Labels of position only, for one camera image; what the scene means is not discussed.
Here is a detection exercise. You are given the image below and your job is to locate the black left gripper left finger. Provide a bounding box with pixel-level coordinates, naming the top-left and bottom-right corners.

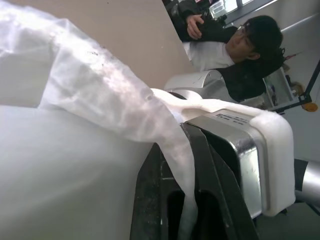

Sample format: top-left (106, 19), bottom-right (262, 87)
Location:
top-left (129, 143), bottom-right (187, 240)

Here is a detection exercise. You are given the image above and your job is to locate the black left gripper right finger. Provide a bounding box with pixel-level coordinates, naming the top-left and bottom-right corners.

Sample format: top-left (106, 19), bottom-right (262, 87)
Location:
top-left (180, 122), bottom-right (259, 240)

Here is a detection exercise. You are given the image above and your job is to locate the white translucent drawstring bag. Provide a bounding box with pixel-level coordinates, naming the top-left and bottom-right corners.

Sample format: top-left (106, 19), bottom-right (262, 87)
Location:
top-left (0, 0), bottom-right (201, 240)

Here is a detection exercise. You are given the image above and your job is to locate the bystander's bare hand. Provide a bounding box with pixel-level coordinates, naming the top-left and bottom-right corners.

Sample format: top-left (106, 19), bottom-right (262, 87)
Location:
top-left (186, 13), bottom-right (209, 39)

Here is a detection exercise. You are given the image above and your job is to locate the white shelf unit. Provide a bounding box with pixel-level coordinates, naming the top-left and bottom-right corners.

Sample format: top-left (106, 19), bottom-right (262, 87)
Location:
top-left (262, 67), bottom-right (305, 111)

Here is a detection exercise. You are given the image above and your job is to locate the black stand with orange foot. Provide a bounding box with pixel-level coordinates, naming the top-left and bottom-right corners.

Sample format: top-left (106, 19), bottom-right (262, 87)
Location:
top-left (271, 66), bottom-right (320, 113)

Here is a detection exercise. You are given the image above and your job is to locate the dark-haired person in white shirt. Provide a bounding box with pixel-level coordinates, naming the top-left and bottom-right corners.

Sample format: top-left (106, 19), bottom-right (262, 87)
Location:
top-left (183, 14), bottom-right (286, 104)

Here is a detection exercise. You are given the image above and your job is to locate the person in black jacket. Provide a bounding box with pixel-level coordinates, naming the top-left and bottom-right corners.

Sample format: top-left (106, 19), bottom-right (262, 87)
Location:
top-left (161, 0), bottom-right (240, 44)

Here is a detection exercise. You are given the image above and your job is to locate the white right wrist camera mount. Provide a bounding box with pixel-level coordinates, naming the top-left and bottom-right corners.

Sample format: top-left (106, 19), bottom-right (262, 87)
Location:
top-left (151, 87), bottom-right (297, 218)

